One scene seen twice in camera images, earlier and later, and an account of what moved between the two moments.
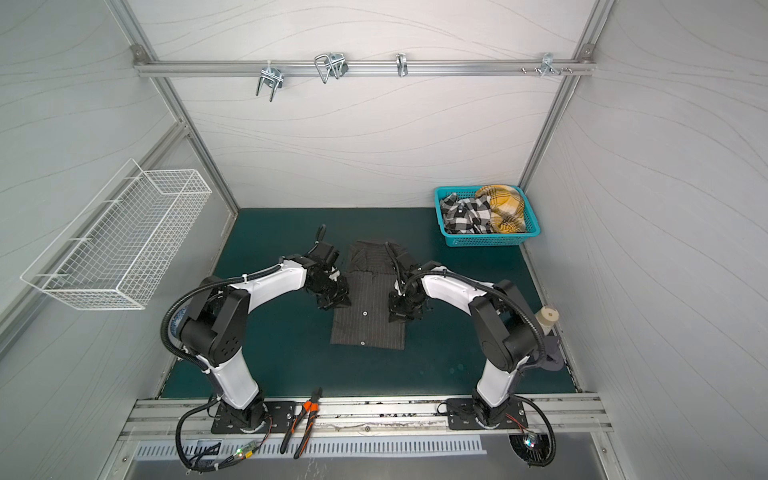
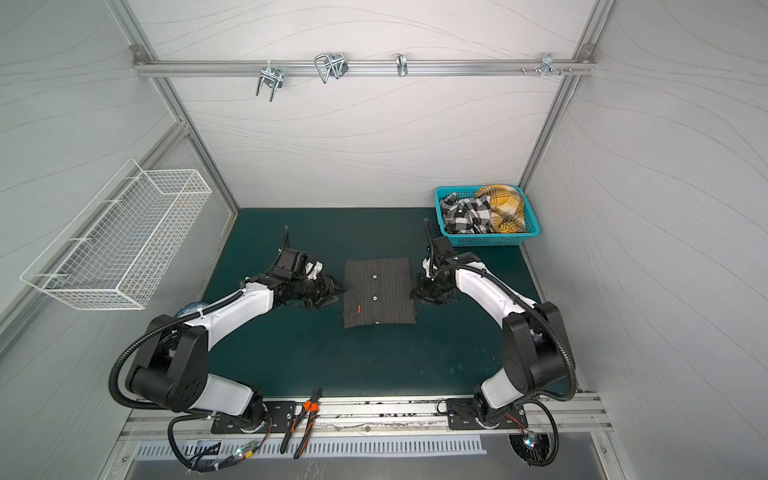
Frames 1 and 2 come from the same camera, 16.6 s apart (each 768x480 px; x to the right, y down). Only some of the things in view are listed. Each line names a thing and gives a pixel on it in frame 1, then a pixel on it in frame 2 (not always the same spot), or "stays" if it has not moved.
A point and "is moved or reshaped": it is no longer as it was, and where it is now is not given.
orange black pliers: [310, 407] stays
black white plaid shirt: [466, 216] stays
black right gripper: [405, 303] → [430, 288]
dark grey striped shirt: [372, 277] is moved or reshaped
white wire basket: [117, 251] stays
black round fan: [530, 447] stays
